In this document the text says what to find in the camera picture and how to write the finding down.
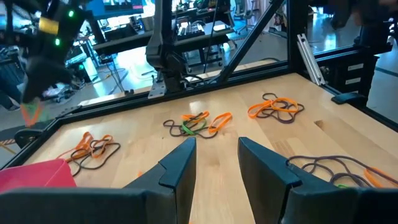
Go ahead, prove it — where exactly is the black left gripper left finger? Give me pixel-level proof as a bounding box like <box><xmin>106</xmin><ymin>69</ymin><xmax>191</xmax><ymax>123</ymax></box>
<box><xmin>124</xmin><ymin>137</ymin><xmax>197</xmax><ymax>224</ymax></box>

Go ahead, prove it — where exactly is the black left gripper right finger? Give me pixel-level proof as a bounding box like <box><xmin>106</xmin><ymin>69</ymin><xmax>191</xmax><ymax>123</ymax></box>
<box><xmin>238</xmin><ymin>137</ymin><xmax>338</xmax><ymax>224</ymax></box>

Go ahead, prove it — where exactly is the orange rubber band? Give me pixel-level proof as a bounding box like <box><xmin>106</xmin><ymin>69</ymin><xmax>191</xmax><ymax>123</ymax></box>
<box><xmin>270</xmin><ymin>97</ymin><xmax>300</xmax><ymax>113</ymax></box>
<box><xmin>248</xmin><ymin>99</ymin><xmax>274</xmax><ymax>119</ymax></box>
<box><xmin>57</xmin><ymin>132</ymin><xmax>94</xmax><ymax>161</ymax></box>
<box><xmin>182</xmin><ymin>111</ymin><xmax>211</xmax><ymax>123</ymax></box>
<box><xmin>90</xmin><ymin>134</ymin><xmax>114</xmax><ymax>158</ymax></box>
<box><xmin>207</xmin><ymin>111</ymin><xmax>233</xmax><ymax>134</ymax></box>
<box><xmin>19</xmin><ymin>101</ymin><xmax>44</xmax><ymax>128</ymax></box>
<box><xmin>363</xmin><ymin>166</ymin><xmax>398</xmax><ymax>189</ymax></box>

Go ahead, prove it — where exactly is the red plastic basket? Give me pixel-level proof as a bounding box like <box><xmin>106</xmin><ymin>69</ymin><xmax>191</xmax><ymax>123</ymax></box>
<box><xmin>0</xmin><ymin>158</ymin><xmax>77</xmax><ymax>194</ymax></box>

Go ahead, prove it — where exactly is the computer monitor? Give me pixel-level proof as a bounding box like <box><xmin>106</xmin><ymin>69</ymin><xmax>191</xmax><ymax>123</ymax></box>
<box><xmin>85</xmin><ymin>0</ymin><xmax>146</xmax><ymax>20</ymax></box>

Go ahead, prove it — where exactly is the black office desk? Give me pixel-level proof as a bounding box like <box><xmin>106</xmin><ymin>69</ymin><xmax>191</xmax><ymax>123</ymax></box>
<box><xmin>92</xmin><ymin>20</ymin><xmax>237</xmax><ymax>74</ymax></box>

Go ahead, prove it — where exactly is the silver aluminium extrusion bar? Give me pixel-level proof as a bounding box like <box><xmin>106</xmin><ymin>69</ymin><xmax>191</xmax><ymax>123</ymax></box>
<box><xmin>295</xmin><ymin>33</ymin><xmax>326</xmax><ymax>86</ymax></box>

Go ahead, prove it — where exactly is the black drawer cabinet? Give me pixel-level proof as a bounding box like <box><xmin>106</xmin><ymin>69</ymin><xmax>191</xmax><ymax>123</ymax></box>
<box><xmin>323</xmin><ymin>46</ymin><xmax>380</xmax><ymax>100</ymax></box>

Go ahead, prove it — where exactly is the black keyboard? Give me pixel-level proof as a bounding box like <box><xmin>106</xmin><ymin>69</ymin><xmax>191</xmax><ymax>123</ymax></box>
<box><xmin>177</xmin><ymin>23</ymin><xmax>206</xmax><ymax>40</ymax></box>

